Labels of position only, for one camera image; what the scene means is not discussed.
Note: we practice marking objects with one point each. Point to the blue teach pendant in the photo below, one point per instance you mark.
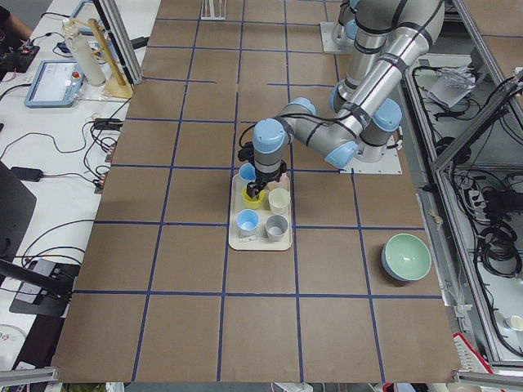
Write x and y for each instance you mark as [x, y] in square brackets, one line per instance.
[55, 85]

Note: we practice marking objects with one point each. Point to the cream white cup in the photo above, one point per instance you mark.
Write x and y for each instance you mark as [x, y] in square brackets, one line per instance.
[279, 201]

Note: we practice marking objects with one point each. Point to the white thermos bottle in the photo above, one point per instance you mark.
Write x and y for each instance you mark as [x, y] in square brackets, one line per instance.
[81, 51]

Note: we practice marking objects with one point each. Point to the green ceramic bowl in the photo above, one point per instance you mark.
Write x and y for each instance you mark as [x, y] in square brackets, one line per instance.
[406, 258]

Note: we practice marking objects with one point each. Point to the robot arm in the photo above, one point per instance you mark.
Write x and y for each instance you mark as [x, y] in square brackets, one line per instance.
[390, 37]

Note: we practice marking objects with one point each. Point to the pink cup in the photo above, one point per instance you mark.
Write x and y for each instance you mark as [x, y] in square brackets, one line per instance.
[282, 183]

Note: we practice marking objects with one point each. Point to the yellow cup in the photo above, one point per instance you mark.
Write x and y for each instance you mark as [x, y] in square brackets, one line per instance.
[252, 203]

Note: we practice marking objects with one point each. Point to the black power adapter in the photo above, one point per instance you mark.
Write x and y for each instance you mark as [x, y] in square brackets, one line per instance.
[28, 173]

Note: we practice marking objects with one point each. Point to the cream plastic tray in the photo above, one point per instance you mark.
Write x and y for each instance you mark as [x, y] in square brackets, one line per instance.
[258, 241]

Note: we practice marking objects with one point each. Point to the wooden mug tree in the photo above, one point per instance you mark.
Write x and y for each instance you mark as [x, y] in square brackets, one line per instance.
[116, 85]

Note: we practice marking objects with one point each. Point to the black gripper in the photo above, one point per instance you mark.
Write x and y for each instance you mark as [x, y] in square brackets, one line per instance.
[263, 179]

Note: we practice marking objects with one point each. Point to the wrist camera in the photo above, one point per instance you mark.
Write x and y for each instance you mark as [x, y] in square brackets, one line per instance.
[246, 153]

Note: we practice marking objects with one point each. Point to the light blue cup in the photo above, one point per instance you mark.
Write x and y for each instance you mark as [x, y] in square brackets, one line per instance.
[247, 221]
[247, 173]

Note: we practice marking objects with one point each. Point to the white dish rack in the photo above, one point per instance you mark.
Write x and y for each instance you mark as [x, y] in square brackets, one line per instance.
[213, 10]

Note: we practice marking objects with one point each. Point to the grey cup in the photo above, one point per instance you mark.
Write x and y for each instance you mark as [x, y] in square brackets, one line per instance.
[276, 227]

